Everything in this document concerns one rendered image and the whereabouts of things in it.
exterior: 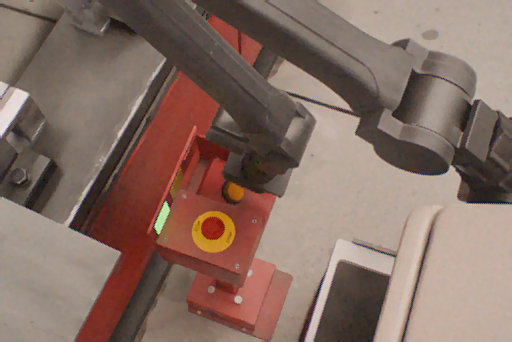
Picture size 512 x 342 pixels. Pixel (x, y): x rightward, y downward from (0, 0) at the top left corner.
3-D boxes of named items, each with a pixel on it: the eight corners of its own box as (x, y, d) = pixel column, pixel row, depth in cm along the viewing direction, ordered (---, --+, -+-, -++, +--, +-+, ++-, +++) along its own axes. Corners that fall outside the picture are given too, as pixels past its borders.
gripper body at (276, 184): (235, 139, 100) (245, 122, 93) (292, 164, 101) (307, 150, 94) (220, 174, 97) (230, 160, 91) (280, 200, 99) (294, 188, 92)
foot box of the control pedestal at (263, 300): (270, 342, 174) (271, 337, 163) (187, 311, 177) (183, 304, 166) (293, 276, 181) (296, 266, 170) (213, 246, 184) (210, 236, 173)
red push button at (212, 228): (220, 247, 105) (219, 242, 101) (198, 239, 105) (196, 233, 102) (229, 226, 106) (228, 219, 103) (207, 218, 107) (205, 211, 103)
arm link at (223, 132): (290, 170, 80) (314, 112, 83) (208, 132, 79) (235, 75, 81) (268, 187, 92) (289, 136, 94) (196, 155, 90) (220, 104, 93)
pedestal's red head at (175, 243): (242, 289, 114) (240, 267, 97) (161, 259, 116) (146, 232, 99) (278, 191, 120) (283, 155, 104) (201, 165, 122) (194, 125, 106)
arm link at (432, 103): (493, 170, 61) (507, 122, 62) (429, 117, 56) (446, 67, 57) (421, 173, 68) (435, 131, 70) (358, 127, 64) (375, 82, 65)
